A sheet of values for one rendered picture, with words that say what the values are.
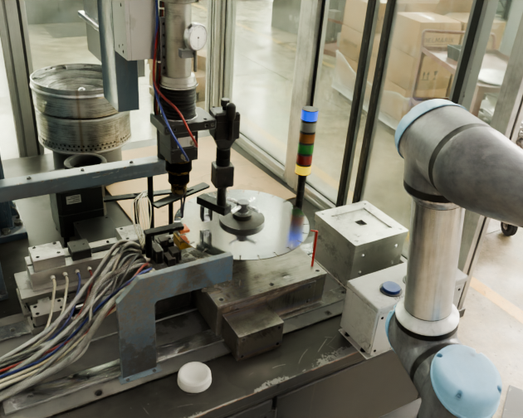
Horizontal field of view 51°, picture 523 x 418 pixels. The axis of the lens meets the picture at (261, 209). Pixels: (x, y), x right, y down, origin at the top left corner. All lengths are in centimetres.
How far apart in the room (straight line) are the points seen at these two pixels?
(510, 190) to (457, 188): 7
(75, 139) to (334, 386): 106
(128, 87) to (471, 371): 86
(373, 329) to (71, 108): 109
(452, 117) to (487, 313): 208
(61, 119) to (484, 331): 200
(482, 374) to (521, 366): 162
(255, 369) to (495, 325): 174
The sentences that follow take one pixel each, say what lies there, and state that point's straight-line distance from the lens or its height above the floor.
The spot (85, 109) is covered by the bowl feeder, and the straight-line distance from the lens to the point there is 177.
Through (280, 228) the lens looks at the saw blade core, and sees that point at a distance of 133.
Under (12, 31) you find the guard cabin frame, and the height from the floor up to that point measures 119.
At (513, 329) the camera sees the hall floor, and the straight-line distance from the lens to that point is 283.
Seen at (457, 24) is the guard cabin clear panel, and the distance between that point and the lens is 139.
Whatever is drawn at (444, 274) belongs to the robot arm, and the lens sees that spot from 99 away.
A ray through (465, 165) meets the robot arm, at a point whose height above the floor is 135.
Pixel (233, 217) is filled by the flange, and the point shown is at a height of 96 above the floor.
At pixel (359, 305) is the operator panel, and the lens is 127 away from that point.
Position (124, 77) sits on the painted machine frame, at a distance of 122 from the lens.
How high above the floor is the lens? 164
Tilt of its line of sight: 29 degrees down
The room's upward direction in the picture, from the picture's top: 5 degrees clockwise
